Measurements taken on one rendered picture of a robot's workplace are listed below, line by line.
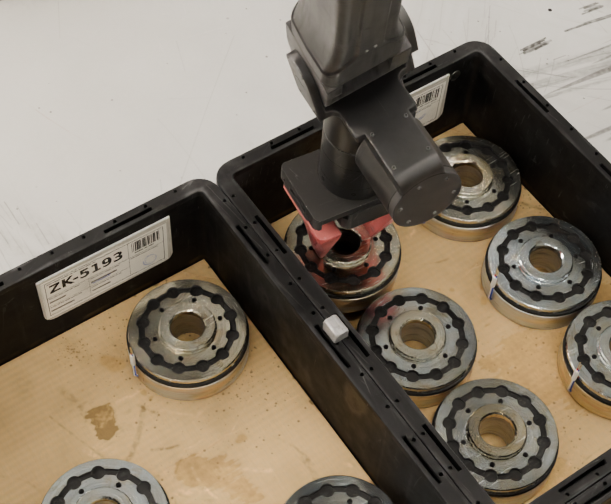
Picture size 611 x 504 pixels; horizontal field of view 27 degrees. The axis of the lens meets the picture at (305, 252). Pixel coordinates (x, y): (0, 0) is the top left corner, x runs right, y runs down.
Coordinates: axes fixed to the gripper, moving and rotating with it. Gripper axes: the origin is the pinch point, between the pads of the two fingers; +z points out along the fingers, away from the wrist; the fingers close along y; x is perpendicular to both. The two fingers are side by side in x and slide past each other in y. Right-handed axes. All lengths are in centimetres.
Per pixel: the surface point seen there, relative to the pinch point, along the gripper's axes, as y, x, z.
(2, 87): -17, 46, 20
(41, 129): -15.3, 38.3, 19.4
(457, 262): 10.3, -3.9, 5.3
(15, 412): -30.9, -0.3, 6.2
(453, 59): 16.8, 10.4, -4.6
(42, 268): -25.1, 5.5, -3.8
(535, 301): 12.6, -12.0, 2.0
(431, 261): 8.2, -2.8, 5.4
